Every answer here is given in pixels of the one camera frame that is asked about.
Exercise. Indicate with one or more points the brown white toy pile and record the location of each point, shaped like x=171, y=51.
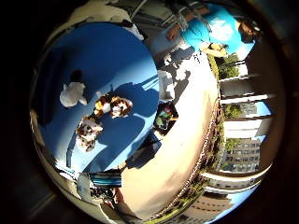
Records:
x=113, y=106

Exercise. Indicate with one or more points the white brown spotted plush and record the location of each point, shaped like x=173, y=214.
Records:
x=88, y=132

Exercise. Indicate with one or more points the dark blue plastic container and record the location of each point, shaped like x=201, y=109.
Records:
x=46, y=87

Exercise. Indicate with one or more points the white plush toy black head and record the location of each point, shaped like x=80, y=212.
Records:
x=73, y=94

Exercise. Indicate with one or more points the person in blue shirt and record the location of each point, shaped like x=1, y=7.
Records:
x=218, y=28

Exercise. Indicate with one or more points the blue striped band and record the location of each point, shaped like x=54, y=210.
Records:
x=106, y=179

